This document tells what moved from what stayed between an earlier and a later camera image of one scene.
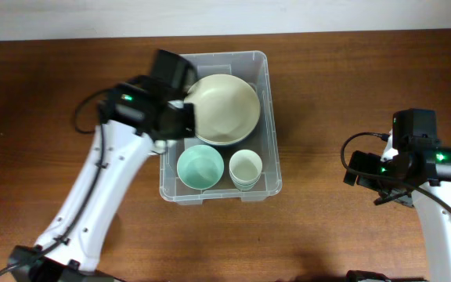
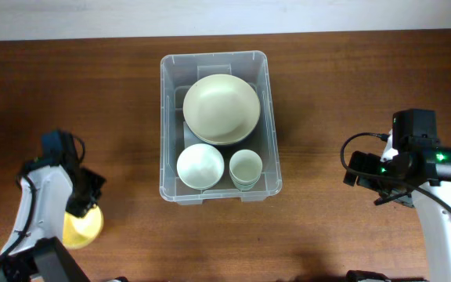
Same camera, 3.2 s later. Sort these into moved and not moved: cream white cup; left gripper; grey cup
Moved: left gripper
Not moved: cream white cup; grey cup
